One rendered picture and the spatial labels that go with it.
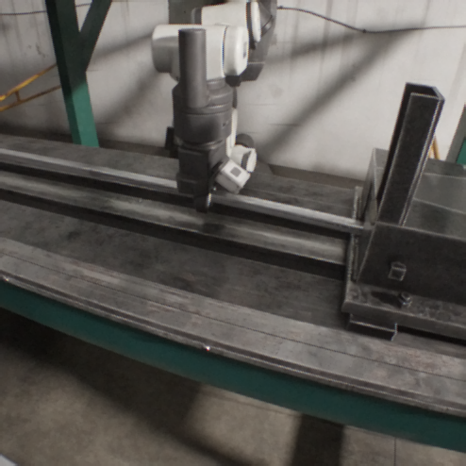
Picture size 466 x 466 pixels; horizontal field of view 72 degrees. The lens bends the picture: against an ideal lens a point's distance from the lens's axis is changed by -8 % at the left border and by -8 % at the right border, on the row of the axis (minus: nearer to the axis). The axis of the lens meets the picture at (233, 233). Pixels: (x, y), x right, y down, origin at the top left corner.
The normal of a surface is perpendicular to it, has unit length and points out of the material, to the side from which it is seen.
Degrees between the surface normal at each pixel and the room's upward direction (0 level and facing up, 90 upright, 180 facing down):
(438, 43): 90
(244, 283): 0
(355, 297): 0
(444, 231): 0
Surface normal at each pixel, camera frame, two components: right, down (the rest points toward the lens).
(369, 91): -0.32, 0.56
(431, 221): 0.02, -0.80
